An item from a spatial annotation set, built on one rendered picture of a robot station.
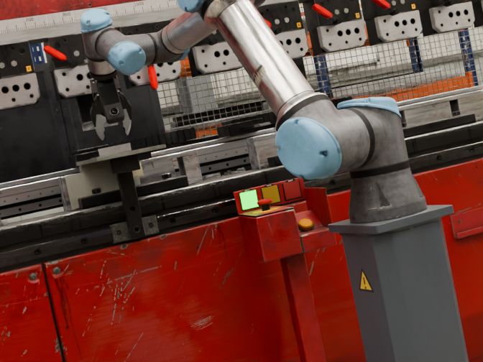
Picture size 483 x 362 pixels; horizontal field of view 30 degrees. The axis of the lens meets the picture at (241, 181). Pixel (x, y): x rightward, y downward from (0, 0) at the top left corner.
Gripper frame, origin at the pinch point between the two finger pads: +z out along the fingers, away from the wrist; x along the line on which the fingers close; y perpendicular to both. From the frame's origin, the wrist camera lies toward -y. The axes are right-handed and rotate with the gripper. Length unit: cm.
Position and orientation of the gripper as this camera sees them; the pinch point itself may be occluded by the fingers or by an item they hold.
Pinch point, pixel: (114, 135)
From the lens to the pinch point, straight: 238.8
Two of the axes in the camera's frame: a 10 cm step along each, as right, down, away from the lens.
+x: -9.6, 2.1, -1.9
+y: -2.8, -6.4, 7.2
